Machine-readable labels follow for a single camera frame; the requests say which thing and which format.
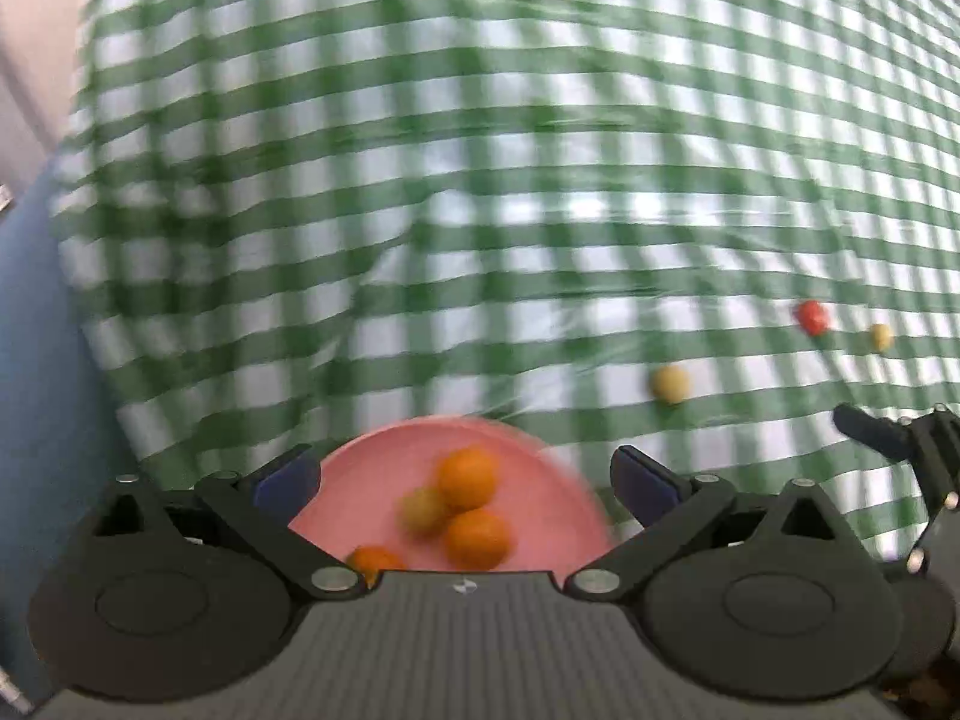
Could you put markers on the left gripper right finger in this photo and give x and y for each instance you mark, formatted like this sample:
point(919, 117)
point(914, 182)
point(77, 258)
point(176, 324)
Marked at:
point(676, 513)

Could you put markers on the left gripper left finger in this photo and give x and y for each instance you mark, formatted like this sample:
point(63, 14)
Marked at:
point(258, 509)

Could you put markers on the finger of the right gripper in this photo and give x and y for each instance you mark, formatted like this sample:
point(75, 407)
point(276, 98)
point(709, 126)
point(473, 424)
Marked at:
point(929, 444)

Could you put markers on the tan longan fruit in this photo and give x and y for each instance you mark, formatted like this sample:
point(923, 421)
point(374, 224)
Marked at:
point(882, 337)
point(670, 384)
point(423, 513)

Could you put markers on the orange kumquat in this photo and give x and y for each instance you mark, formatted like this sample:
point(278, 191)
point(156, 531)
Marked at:
point(467, 478)
point(477, 541)
point(372, 560)

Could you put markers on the red cherry tomato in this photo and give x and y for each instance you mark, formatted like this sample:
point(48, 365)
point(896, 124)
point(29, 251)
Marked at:
point(812, 318)

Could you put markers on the pink round plate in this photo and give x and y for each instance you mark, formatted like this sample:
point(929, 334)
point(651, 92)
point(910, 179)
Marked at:
point(556, 520)

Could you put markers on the green white checkered cloth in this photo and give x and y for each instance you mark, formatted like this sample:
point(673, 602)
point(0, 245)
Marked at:
point(294, 221)

